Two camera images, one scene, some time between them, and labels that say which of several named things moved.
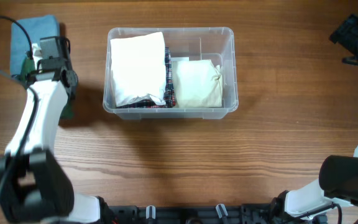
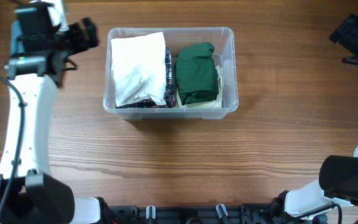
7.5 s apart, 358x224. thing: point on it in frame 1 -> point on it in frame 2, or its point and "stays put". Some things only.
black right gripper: [347, 33] stays put
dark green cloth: [28, 65] -> [196, 75]
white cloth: [138, 67] stays put
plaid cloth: [169, 93] stays put
